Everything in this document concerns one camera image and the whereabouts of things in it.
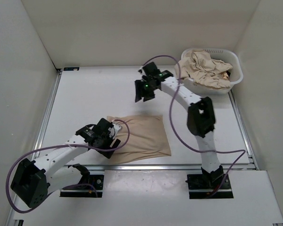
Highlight black corner label sticker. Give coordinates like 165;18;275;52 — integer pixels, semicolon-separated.
63;67;80;71

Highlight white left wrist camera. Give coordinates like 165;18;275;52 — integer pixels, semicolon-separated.
110;123;122;136

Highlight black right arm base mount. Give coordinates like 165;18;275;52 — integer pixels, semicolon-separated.
185;174;234;199

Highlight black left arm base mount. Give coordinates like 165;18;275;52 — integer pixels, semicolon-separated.
60;164;104;198

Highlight aluminium right side rail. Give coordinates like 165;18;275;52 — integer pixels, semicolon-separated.
228;91;259;170

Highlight beige trousers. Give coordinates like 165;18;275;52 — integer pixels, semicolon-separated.
107;115;172;164

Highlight white laundry basket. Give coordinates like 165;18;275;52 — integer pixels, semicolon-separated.
175;48;243;95

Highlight aluminium left side rail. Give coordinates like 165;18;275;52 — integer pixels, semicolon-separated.
5;69;62;226

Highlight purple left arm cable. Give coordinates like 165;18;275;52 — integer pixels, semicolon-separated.
6;119;130;214

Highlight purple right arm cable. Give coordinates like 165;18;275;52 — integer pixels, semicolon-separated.
142;55;247;196

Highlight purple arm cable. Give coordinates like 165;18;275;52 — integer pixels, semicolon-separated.
142;55;247;196
6;119;130;214

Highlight beige clothes pile in basket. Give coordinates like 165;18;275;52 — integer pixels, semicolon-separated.
175;49;233;89

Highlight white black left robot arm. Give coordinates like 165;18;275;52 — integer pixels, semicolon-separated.
10;118;122;209

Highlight aluminium table edge rail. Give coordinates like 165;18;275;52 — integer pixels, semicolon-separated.
30;164;203;172

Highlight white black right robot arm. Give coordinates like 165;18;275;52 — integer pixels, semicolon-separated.
134;62;224;188

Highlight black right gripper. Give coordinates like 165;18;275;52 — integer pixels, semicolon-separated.
134;80;158;103

